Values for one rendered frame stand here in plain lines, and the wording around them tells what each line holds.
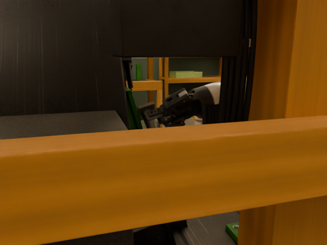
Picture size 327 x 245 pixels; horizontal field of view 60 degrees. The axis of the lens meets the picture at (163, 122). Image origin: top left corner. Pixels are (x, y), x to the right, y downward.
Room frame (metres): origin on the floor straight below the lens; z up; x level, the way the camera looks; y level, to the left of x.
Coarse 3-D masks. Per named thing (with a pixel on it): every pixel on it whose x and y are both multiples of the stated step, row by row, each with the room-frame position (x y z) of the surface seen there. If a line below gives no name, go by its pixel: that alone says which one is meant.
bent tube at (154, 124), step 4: (148, 104) 0.64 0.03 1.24; (152, 104) 0.64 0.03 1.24; (140, 108) 0.63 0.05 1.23; (144, 108) 0.64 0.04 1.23; (148, 108) 0.65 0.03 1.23; (152, 108) 0.65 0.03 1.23; (140, 112) 0.65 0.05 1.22; (144, 112) 0.64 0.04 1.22; (140, 116) 0.66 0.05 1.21; (144, 116) 0.64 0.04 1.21; (144, 120) 0.64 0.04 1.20; (152, 120) 0.63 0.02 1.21; (156, 120) 0.63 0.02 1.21; (148, 124) 0.62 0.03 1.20; (152, 124) 0.62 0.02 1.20; (156, 124) 0.62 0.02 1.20; (148, 128) 0.62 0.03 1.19
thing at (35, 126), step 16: (80, 112) 0.56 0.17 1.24; (96, 112) 0.56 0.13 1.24; (112, 112) 0.56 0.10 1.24; (0, 128) 0.43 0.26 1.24; (16, 128) 0.43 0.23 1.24; (32, 128) 0.43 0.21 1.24; (48, 128) 0.43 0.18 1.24; (64, 128) 0.43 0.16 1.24; (80, 128) 0.43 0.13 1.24; (96, 128) 0.43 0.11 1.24; (112, 128) 0.43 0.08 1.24; (80, 240) 0.39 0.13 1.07; (96, 240) 0.40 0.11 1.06; (112, 240) 0.40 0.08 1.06; (128, 240) 0.41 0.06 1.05
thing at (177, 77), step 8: (160, 64) 6.27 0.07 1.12; (160, 72) 6.27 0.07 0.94; (176, 72) 5.94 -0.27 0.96; (184, 72) 6.01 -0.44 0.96; (192, 72) 6.07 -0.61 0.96; (200, 72) 6.14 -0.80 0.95; (168, 80) 5.83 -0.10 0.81; (176, 80) 5.87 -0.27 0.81; (184, 80) 5.93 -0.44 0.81; (192, 80) 5.98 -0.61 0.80; (200, 80) 6.03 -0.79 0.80; (208, 80) 6.08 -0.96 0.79; (216, 80) 6.13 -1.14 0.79; (168, 96) 6.18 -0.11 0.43
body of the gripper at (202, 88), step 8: (200, 88) 0.67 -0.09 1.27; (192, 96) 0.65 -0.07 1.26; (200, 96) 0.65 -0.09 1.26; (208, 96) 0.65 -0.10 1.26; (184, 104) 0.64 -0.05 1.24; (192, 104) 0.65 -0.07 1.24; (200, 104) 0.64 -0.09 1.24; (208, 104) 0.65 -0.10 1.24; (192, 112) 0.68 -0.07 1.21; (200, 112) 0.65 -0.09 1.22
